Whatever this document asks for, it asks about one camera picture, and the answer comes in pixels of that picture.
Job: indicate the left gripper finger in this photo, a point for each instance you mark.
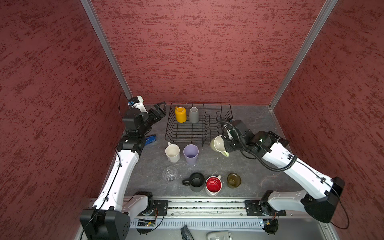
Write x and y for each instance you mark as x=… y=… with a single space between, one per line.
x=159 y=115
x=161 y=106

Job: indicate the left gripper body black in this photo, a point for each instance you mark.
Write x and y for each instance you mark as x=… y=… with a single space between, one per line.
x=148 y=122

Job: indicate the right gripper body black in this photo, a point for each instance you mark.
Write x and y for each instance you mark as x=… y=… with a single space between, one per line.
x=233 y=144

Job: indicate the pale green mug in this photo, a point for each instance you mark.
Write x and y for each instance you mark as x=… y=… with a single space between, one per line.
x=217 y=144

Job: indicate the yellow mug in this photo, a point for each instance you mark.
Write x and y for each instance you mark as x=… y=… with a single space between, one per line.
x=181 y=114

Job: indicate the grey white mug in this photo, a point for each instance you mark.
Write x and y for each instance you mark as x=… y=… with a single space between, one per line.
x=194 y=115

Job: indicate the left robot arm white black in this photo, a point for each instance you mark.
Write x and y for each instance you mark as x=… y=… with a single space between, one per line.
x=110 y=217

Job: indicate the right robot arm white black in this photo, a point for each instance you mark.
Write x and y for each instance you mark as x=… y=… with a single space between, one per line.
x=321 y=194

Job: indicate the blue black tool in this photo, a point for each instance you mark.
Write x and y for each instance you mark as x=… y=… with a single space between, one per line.
x=150 y=139

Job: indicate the olive green glass cup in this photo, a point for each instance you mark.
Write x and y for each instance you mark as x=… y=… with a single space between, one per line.
x=233 y=180

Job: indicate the cream white mug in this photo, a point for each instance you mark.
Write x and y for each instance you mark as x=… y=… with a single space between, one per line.
x=172 y=152

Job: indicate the black calculator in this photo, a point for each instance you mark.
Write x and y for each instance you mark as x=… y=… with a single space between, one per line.
x=277 y=139

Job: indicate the lilac plastic cup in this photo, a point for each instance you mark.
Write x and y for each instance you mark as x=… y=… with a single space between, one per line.
x=191 y=153

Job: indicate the red inside white mug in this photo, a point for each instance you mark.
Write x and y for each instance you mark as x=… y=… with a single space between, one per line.
x=213 y=185

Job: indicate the black mug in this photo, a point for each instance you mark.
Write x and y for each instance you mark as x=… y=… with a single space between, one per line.
x=196 y=182

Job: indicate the clear glass cup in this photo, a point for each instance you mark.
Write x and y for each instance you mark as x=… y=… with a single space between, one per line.
x=170 y=174

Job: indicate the grey device at bottom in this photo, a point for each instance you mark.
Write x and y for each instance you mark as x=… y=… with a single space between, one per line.
x=219 y=235

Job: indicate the black object at bottom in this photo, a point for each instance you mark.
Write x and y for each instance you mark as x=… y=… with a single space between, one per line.
x=186 y=234

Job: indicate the black wire dish rack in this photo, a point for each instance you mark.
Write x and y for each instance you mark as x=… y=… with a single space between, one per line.
x=202 y=132

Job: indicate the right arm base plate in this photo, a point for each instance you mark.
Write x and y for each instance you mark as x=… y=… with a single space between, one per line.
x=254 y=208

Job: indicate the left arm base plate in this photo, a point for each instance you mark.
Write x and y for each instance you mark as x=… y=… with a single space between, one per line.
x=160 y=208

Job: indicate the aluminium rail frame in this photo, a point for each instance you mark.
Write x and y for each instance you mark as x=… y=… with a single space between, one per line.
x=204 y=215

